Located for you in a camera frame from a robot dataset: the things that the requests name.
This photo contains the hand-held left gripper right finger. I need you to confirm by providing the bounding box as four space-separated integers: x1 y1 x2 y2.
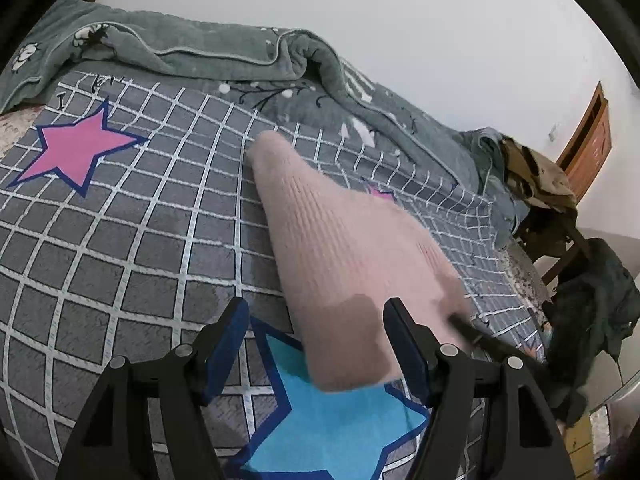
383 297 576 480

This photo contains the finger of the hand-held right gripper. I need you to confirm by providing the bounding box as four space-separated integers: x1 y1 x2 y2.
449 313 543 367

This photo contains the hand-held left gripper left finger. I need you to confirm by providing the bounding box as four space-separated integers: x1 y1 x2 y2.
55 296 251 480

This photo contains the pink knitted sweater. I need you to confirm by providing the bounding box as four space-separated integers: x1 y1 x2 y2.
248 130 473 393

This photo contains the dark green jacket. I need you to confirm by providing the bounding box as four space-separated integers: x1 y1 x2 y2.
542 237 640 426

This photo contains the wooden chair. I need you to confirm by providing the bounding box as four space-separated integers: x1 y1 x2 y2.
515 205 591 286

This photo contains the grey checked star bed sheet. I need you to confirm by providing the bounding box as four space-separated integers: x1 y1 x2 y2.
0 71 551 480

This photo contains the yellow cardboard box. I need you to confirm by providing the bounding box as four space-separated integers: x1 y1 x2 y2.
562 412 596 478

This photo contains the camouflage clothing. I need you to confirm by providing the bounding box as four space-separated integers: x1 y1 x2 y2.
500 137 578 216

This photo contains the brown wooden door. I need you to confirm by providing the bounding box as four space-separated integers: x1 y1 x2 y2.
555 81 613 206

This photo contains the grey-green floral quilt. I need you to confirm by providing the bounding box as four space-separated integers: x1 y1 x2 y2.
0 0 526 251

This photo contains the red floral bed sheet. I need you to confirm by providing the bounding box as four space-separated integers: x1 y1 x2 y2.
0 105 43 161

